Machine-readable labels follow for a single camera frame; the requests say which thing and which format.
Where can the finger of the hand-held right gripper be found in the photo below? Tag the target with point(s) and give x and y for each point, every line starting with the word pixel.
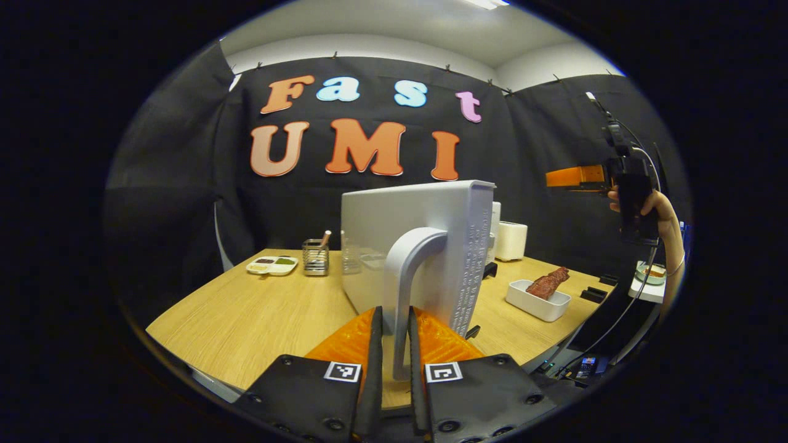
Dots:
pixel 575 177

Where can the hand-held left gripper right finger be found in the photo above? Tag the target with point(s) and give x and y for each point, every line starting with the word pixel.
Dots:
pixel 417 369

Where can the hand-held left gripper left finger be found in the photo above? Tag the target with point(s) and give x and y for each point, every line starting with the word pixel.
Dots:
pixel 375 369

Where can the red meat piece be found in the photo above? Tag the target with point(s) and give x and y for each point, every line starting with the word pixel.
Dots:
pixel 545 284

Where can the white microwave oven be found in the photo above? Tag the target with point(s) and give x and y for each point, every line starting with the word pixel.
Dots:
pixel 375 215

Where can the black table clip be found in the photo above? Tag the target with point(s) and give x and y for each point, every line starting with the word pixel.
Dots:
pixel 609 280
pixel 592 295

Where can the white toaster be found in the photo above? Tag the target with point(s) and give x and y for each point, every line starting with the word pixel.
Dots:
pixel 511 241

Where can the white side table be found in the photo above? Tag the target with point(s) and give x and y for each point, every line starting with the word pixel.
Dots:
pixel 649 292

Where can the clear glass cup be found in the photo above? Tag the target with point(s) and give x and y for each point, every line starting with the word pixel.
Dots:
pixel 351 258

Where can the metal mesh utensil holder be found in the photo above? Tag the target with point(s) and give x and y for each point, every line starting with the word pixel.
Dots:
pixel 315 261

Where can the white rectangular tray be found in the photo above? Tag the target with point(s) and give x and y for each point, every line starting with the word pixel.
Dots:
pixel 542 307

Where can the divided white bean dish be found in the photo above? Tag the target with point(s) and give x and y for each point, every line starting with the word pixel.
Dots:
pixel 271 266

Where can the ceiling strip light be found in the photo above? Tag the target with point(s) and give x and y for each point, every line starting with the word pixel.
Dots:
pixel 486 3

